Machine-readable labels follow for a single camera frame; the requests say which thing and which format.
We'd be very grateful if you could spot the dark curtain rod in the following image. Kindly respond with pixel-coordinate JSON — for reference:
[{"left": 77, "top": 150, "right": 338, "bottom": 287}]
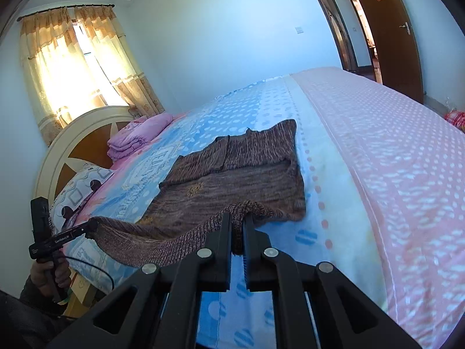
[{"left": 17, "top": 3, "right": 115, "bottom": 21}]

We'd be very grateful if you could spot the brown wooden door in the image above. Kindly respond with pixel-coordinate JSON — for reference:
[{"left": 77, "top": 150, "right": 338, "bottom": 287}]
[{"left": 343, "top": 0, "right": 425, "bottom": 104}]

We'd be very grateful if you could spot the person's left forearm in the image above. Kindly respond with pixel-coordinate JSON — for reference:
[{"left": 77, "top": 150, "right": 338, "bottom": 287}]
[{"left": 0, "top": 280, "right": 69, "bottom": 349}]

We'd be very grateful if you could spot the patterned bed sheet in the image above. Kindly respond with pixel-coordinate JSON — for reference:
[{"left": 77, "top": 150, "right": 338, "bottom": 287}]
[{"left": 51, "top": 66, "right": 465, "bottom": 349}]

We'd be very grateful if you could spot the brown door frame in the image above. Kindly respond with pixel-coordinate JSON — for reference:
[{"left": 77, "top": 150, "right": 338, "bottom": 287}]
[{"left": 303, "top": 0, "right": 382, "bottom": 82}]

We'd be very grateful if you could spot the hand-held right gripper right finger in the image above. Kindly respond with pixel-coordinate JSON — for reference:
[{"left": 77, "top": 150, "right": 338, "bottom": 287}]
[{"left": 242, "top": 213, "right": 424, "bottom": 349}]

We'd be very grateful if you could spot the yellow patterned curtain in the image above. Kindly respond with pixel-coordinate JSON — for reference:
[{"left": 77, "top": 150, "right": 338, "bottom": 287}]
[
  {"left": 20, "top": 9, "right": 100, "bottom": 147},
  {"left": 74, "top": 5, "right": 165, "bottom": 117}
]

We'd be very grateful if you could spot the black cable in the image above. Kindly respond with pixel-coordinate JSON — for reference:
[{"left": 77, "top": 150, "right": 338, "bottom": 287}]
[{"left": 60, "top": 256, "right": 115, "bottom": 292}]

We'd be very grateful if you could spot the red bag on floor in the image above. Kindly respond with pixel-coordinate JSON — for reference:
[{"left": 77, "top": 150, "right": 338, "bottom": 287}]
[{"left": 444, "top": 110, "right": 465, "bottom": 132}]

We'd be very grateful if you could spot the brown knitted sweater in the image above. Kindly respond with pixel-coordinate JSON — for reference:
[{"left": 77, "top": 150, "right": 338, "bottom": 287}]
[{"left": 87, "top": 119, "right": 306, "bottom": 268}]

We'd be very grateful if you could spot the person's left hand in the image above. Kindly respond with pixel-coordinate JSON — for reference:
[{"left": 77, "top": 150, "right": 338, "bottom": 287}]
[{"left": 31, "top": 256, "right": 71, "bottom": 299}]

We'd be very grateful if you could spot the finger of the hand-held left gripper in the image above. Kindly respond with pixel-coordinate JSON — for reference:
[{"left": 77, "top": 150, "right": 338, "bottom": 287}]
[{"left": 54, "top": 218, "right": 99, "bottom": 242}]

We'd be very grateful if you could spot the white wooden headboard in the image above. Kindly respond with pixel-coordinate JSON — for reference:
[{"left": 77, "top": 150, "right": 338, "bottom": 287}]
[{"left": 34, "top": 106, "right": 140, "bottom": 204}]

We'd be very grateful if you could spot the light wooden bedside table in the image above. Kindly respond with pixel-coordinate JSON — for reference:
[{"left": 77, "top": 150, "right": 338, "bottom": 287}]
[{"left": 67, "top": 269, "right": 107, "bottom": 318}]

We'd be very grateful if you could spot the folded purple blanket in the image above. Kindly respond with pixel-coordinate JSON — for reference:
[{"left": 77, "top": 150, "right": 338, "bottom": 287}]
[{"left": 108, "top": 113, "right": 174, "bottom": 161}]

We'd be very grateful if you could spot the grey patterned pillow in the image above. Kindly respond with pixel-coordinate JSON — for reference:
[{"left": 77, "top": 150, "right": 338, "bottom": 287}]
[{"left": 51, "top": 163, "right": 115, "bottom": 235}]

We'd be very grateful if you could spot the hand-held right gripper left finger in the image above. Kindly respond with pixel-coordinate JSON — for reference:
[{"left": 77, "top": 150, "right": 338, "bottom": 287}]
[{"left": 47, "top": 211, "right": 233, "bottom": 349}]

